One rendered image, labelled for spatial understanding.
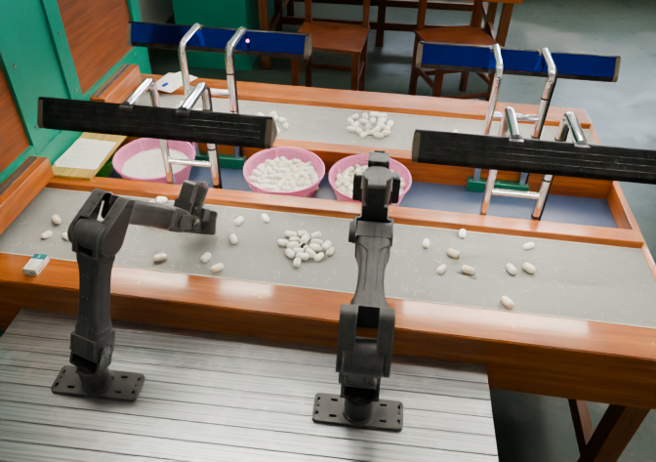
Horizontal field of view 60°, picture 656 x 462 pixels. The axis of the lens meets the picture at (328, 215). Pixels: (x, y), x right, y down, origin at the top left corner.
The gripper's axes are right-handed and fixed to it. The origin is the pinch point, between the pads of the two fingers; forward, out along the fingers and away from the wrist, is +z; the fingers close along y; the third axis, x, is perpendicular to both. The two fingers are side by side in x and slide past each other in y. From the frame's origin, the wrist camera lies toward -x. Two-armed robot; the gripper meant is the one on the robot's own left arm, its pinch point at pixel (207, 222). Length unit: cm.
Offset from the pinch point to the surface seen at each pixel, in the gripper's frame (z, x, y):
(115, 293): -24.3, 19.9, 13.5
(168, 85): 61, -53, 42
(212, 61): 245, -118, 88
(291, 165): 29.4, -22.0, -17.4
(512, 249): 4, -2, -87
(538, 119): 17, -42, -94
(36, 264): -22.0, 15.3, 36.5
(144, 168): 21.1, -15.4, 30.0
